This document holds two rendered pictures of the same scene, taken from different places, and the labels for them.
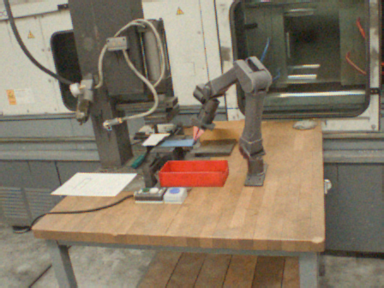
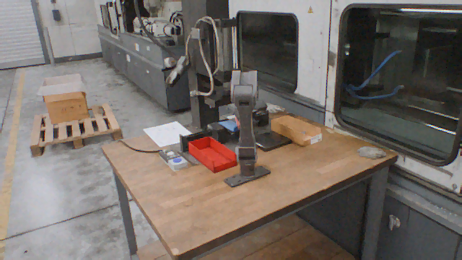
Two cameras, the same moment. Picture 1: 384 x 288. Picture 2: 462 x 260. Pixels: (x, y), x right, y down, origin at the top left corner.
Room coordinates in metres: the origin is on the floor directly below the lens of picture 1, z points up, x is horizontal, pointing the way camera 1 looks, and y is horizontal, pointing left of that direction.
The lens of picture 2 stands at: (0.53, -1.00, 1.63)
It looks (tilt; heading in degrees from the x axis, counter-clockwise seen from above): 22 degrees down; 40
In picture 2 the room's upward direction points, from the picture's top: 3 degrees counter-clockwise
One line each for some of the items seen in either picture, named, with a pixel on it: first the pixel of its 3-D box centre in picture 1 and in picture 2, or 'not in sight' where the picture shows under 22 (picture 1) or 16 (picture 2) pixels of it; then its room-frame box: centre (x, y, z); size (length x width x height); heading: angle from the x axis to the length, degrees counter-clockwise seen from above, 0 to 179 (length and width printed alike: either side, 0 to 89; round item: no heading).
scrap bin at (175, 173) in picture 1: (194, 173); (211, 153); (1.55, 0.00, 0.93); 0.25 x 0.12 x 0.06; 72
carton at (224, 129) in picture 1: (226, 131); (295, 130); (2.00, -0.19, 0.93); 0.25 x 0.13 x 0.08; 72
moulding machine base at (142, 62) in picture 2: not in sight; (144, 53); (4.90, 5.03, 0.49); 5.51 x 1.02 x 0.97; 68
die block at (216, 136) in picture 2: (170, 153); (229, 131); (1.79, 0.09, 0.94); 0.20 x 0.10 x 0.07; 162
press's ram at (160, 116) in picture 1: (143, 92); (216, 76); (1.80, 0.16, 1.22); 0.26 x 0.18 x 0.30; 72
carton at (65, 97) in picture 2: not in sight; (66, 97); (2.47, 3.57, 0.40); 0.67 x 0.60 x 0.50; 64
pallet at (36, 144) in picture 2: not in sight; (75, 126); (2.38, 3.28, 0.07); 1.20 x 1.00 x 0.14; 65
